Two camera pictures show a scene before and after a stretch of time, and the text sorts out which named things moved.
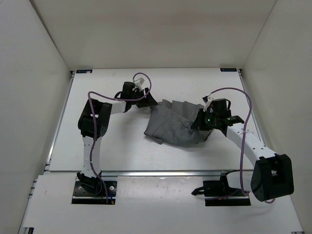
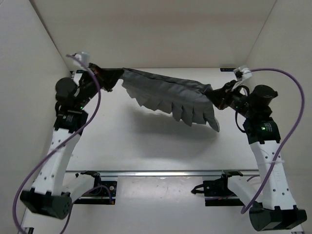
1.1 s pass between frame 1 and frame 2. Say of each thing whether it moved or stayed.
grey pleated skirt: moved
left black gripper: moved
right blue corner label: stayed
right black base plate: stayed
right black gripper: moved
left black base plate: stayed
